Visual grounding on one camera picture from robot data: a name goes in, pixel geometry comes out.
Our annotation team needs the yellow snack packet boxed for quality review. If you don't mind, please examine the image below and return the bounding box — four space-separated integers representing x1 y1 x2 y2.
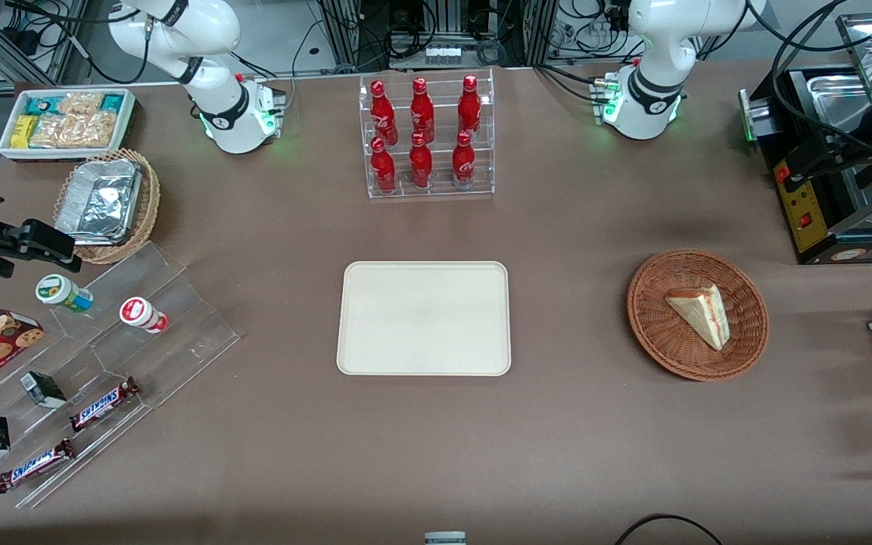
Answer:
11 115 40 150

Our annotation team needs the stainless steel pan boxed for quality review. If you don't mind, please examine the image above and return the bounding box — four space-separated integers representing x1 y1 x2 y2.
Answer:
805 72 872 137

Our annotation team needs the clear acrylic bottle rack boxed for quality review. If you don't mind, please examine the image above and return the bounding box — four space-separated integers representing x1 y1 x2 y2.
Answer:
359 68 496 201

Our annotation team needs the red cola bottle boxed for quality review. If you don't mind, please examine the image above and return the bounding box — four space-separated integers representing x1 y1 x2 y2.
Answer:
409 132 434 190
457 74 483 138
370 136 397 195
452 130 477 190
410 77 436 144
370 80 398 145

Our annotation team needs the red label yogurt cup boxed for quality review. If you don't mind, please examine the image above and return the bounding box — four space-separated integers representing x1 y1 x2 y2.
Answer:
119 297 170 335

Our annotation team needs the aluminium foil container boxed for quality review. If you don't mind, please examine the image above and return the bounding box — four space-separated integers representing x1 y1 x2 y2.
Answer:
54 157 144 247

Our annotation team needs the light wicker basket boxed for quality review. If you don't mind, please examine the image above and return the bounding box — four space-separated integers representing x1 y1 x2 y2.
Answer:
53 148 161 266

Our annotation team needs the black food warmer machine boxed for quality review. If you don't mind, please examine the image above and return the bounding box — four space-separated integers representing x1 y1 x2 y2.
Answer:
739 11 872 266

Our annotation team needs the green label yogurt cup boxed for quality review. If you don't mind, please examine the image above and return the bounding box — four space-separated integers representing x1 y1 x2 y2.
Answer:
35 274 95 314

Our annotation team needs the triangular sandwich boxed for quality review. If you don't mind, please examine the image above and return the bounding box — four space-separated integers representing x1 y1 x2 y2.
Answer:
665 284 731 352

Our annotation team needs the aluminium profile frame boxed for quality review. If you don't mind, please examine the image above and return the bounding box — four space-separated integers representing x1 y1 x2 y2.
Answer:
315 0 558 73

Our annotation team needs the clear bag of crackers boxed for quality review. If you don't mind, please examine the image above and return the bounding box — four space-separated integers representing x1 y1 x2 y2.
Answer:
30 112 120 149

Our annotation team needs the cream rectangular tray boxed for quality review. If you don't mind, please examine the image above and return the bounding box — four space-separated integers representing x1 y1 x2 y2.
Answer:
336 261 512 377

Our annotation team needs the white rectangular snack bin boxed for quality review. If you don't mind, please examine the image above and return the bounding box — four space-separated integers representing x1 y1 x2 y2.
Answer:
0 88 138 162

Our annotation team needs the clear acrylic step stand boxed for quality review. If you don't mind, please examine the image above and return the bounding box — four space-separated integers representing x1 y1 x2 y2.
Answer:
0 241 242 510

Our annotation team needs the brown round wicker basket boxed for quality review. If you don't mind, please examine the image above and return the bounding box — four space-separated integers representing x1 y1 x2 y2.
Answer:
627 249 771 382

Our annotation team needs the Snickers chocolate bar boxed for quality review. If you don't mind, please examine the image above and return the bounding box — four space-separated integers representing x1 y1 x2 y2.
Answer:
69 376 141 433
0 438 76 495

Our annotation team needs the black cable loop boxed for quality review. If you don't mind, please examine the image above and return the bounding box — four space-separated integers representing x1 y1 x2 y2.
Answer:
615 513 725 545

